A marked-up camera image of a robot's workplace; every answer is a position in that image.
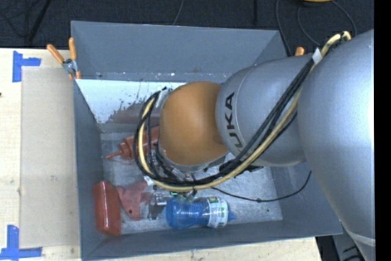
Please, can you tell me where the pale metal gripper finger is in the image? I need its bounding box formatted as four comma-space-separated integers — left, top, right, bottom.
142, 175, 156, 193
148, 191, 168, 221

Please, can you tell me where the red toy fish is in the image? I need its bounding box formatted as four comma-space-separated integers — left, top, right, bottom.
115, 179, 153, 221

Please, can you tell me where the blue clear plastic bottle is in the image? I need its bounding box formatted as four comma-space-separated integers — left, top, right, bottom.
165, 196, 236, 230

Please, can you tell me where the red-brown squeeze bottle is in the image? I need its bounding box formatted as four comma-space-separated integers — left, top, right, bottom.
105, 126, 167, 163

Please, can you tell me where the red-brown flat block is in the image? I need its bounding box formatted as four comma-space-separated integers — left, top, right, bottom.
92, 180, 122, 237

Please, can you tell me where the pale cardboard board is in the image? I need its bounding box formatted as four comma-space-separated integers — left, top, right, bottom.
18, 66, 81, 250

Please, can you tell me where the grey metal bin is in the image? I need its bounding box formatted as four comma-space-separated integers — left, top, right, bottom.
70, 20, 345, 260

